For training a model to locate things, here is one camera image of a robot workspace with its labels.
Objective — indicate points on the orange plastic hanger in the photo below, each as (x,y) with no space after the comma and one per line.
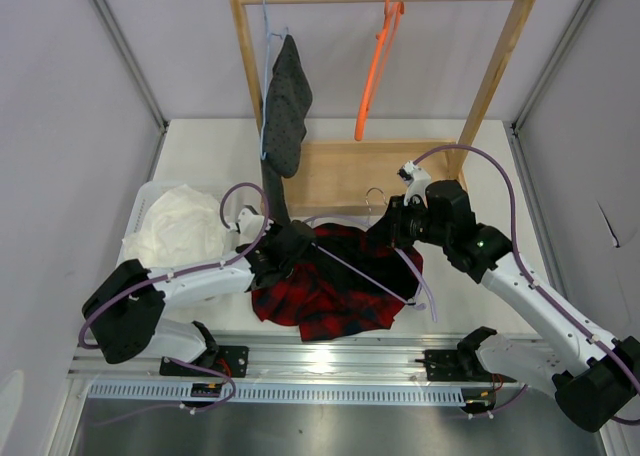
(393,12)

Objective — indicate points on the grey dotted garment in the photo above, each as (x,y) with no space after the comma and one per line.
(288,101)

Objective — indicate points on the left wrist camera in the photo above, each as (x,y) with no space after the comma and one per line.
(251,224)

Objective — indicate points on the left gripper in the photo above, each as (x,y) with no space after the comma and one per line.
(271,229)

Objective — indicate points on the white cloth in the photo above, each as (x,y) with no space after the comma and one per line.
(180,227)

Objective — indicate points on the slotted cable duct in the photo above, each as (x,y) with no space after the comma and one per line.
(439,396)

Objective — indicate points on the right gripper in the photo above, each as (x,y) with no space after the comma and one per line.
(389,230)

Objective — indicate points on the wooden clothes rack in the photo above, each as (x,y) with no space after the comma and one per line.
(334,173)

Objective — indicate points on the aluminium mounting rail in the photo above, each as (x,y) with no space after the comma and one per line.
(273,356)

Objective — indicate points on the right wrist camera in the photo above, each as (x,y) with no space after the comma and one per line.
(416,180)

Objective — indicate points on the light blue wire hanger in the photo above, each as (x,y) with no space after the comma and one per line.
(269,35)

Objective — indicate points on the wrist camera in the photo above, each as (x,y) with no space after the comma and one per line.
(416,180)
(251,224)

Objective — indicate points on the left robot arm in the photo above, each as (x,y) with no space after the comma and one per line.
(125,316)

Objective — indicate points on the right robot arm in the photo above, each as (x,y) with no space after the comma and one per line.
(596,375)

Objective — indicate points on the red plaid skirt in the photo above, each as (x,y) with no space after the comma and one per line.
(350,285)

